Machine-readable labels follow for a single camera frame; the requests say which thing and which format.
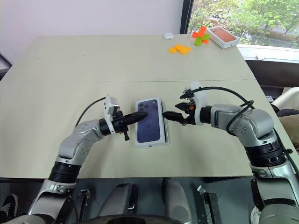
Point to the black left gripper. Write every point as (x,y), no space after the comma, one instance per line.
(119,122)

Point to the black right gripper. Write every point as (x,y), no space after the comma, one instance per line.
(191,114)

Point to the phone box lid purple print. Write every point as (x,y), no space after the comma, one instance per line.
(149,126)

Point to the white phone box base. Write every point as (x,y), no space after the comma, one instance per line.
(167,131)

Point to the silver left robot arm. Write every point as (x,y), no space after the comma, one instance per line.
(77,140)

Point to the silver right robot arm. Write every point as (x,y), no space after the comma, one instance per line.
(252,123)

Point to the phone box orange print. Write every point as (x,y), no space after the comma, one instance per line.
(222,37)

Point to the yellow toy brick cluster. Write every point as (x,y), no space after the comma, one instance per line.
(180,49)

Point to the green toy brick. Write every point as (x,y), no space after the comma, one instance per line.
(202,40)

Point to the white earbuds case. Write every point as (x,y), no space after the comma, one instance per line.
(168,35)

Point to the orange toy brick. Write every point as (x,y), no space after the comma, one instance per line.
(200,31)

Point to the dark rounded grey shape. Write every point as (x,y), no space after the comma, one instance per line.
(176,200)

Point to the black round base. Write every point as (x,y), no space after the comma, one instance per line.
(128,220)

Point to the white window sill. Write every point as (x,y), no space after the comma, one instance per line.
(268,52)

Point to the beige chair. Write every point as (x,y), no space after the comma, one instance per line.
(288,112)

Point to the green trees outside window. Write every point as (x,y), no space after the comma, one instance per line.
(245,16)

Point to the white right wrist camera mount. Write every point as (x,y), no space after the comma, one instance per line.
(201,98)

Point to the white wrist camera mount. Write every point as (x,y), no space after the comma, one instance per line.
(201,98)
(109,102)

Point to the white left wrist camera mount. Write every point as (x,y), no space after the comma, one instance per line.
(109,102)

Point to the black window frame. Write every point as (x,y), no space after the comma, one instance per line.
(186,16)

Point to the metal bracket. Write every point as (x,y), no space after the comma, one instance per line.
(85,198)
(210,205)

